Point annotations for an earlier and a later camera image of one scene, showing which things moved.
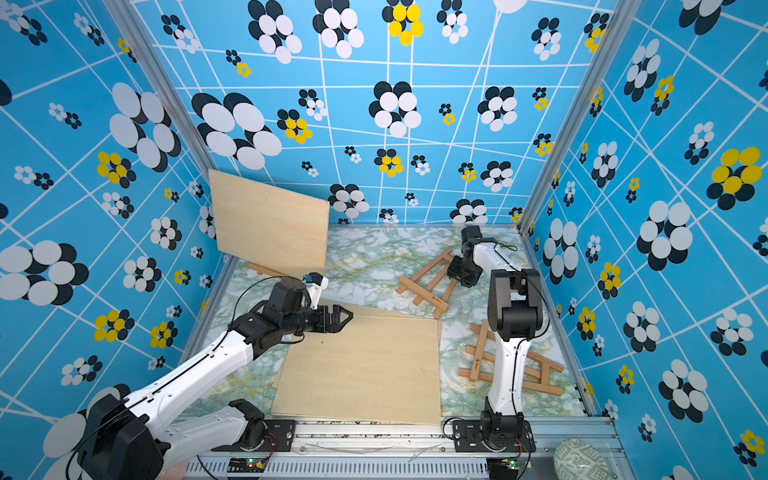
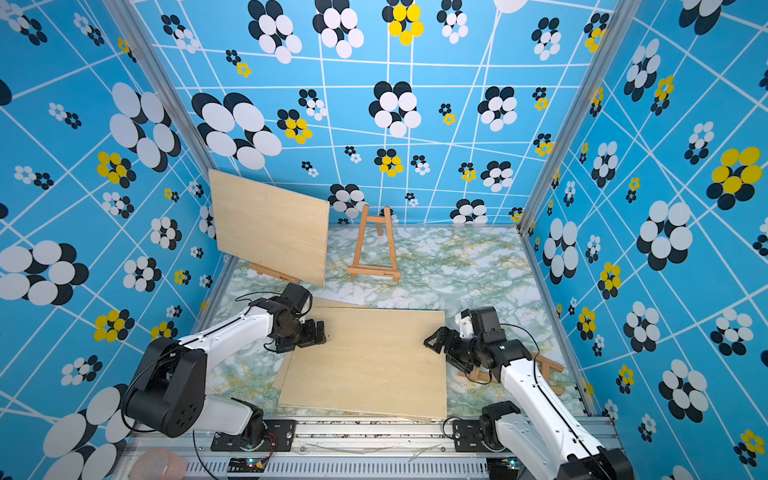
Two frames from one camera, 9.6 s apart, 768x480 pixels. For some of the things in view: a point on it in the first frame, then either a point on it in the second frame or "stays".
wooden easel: (261, 269) stays
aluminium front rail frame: (390, 452) stays
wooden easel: (423, 283) to (356, 268)
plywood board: (269, 227) stays
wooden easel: (479, 353) stays
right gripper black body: (462, 272) to (468, 350)
